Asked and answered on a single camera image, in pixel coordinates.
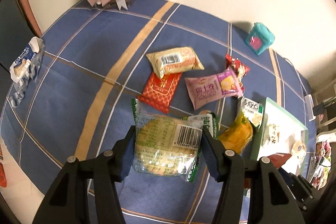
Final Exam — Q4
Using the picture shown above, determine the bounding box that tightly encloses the clear packet with round pastry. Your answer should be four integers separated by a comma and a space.
291, 140, 307, 162

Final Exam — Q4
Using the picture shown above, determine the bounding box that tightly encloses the white tray with green rim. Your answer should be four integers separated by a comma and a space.
250, 97, 308, 176

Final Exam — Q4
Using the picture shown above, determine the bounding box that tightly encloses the yellow transparent snack packet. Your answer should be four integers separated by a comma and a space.
218, 111, 253, 154

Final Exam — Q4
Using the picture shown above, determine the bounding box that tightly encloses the green white corn snack packet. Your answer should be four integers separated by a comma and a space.
237, 97, 264, 129

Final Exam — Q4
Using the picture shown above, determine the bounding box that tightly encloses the green clear rice cracker packet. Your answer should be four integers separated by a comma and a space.
131, 99, 219, 182

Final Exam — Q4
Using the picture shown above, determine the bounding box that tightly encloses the pink swiss roll packet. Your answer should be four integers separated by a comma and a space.
185, 68, 243, 110

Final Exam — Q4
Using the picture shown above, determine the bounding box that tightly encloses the small red peanut snack packet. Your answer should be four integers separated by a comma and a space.
226, 54, 250, 93

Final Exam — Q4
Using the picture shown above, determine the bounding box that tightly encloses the red orange patterned snack packet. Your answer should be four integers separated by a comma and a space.
137, 72, 182, 114

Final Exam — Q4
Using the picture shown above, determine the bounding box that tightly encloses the beige cake packet with barcode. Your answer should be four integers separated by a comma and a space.
146, 47, 205, 79

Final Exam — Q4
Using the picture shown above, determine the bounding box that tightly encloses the white walnut cake snack packet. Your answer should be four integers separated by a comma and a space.
262, 123, 291, 147

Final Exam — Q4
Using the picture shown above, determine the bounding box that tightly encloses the colourful toy clutter pile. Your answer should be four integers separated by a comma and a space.
307, 132, 335, 190

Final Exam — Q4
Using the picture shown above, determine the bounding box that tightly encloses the white shelf unit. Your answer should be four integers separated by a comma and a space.
313, 80, 335, 134

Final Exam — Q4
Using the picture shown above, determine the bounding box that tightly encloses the black power adapter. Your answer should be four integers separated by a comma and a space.
313, 103, 325, 116

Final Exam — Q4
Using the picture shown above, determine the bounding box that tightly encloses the white power strip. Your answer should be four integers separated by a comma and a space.
304, 94, 316, 121

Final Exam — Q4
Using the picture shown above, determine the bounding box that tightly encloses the blue plaid tablecloth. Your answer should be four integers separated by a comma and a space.
1, 0, 316, 193

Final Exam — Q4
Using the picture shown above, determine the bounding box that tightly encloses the teal toy box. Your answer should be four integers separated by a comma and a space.
244, 22, 275, 56

